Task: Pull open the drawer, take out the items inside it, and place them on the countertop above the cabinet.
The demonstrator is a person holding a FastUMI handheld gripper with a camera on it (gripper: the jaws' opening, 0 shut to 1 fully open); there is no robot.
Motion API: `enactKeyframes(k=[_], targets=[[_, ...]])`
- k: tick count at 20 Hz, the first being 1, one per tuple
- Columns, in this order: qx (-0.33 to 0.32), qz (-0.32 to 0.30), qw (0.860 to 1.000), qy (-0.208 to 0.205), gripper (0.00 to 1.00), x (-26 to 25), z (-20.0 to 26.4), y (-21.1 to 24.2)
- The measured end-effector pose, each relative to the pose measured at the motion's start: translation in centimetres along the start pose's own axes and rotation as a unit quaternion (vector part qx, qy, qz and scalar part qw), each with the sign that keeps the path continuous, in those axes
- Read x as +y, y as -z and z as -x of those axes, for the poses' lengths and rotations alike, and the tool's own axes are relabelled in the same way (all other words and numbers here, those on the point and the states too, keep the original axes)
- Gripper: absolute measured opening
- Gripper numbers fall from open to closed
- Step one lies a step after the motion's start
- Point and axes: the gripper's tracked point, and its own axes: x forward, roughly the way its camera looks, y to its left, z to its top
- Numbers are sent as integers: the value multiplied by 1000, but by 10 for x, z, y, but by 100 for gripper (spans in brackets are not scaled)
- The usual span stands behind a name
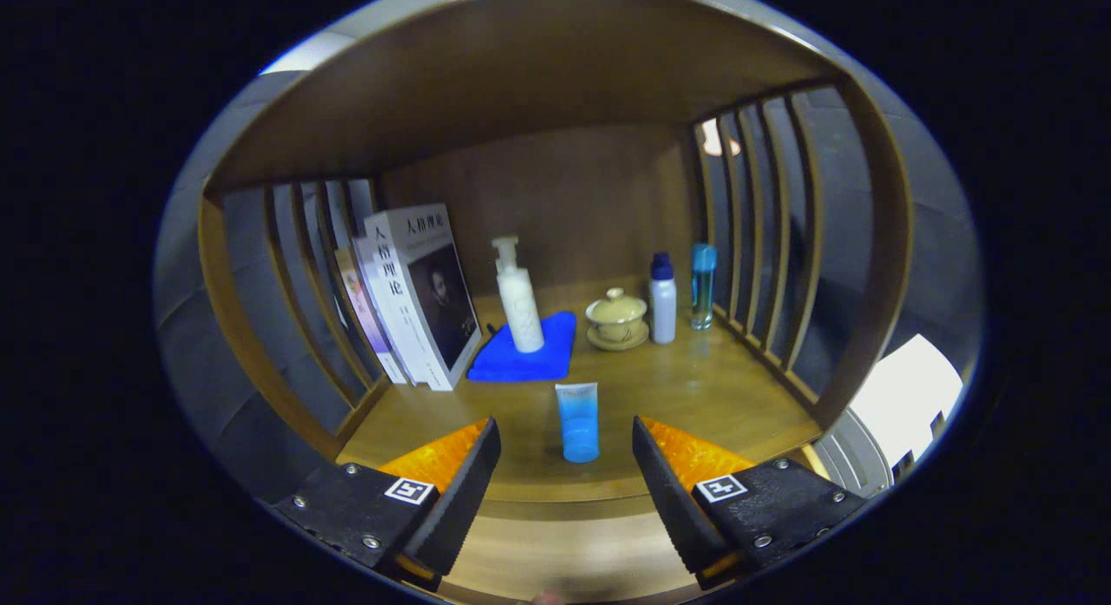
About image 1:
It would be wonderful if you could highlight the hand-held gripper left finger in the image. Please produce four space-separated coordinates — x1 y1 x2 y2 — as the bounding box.
272 416 503 582

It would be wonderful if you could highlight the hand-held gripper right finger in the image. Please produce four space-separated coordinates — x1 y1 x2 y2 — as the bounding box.
631 415 870 582

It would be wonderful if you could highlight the blue cosmetic tube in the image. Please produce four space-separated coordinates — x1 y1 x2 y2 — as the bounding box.
555 382 602 464

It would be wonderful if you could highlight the wooden drawer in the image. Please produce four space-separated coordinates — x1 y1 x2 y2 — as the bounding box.
425 492 834 605

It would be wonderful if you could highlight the wooden countertop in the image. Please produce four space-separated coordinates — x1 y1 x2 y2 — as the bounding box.
334 279 824 506

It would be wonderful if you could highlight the white plastic drawer unit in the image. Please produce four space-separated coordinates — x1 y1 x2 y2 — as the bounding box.
812 333 964 499

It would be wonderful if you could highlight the brown wooden cabinet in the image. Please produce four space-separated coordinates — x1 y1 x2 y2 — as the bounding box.
195 0 917 510

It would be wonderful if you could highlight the blue folded cloth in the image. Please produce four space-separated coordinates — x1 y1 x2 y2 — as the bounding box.
467 311 578 384

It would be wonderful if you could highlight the thin white book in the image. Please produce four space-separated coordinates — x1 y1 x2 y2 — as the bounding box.
352 236 419 386

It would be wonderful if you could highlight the purple book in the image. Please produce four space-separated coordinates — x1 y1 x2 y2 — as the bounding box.
334 247 409 386

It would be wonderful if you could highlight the beige lidded teacup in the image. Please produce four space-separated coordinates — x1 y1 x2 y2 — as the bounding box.
585 287 650 352

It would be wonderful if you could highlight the white bottle with blue cap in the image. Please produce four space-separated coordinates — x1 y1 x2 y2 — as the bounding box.
649 252 677 345

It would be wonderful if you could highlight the white pump bottle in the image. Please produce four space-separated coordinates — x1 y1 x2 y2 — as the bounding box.
491 235 546 354

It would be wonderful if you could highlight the clear blue bottle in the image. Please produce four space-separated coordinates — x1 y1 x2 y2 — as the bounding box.
691 244 718 331

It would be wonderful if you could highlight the thick white book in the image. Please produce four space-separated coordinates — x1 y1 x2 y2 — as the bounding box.
363 203 483 392

